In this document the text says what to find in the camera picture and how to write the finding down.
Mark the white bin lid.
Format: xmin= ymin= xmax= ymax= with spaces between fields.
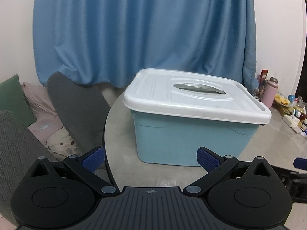
xmin=123 ymin=69 xmax=272 ymax=125

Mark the pink patterned bedding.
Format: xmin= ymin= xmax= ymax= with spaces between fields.
xmin=21 ymin=82 xmax=81 ymax=161

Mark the grey chair back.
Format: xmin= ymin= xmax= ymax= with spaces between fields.
xmin=46 ymin=72 xmax=110 ymax=154

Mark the white flat box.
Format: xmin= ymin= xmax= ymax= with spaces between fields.
xmin=283 ymin=115 xmax=302 ymax=133

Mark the light blue plastic bin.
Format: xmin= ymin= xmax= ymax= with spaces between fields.
xmin=132 ymin=111 xmax=259 ymax=167

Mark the plate of yellow food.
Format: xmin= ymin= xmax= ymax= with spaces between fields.
xmin=274 ymin=93 xmax=291 ymax=107

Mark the pink thermos bottle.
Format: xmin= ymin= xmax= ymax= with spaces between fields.
xmin=261 ymin=77 xmax=278 ymax=108

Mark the red box behind thermos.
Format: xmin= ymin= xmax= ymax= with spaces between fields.
xmin=257 ymin=70 xmax=268 ymax=84

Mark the green cushion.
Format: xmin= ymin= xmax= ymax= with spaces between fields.
xmin=1 ymin=74 xmax=36 ymax=127

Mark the blue curtain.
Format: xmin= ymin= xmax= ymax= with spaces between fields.
xmin=33 ymin=0 xmax=257 ymax=91

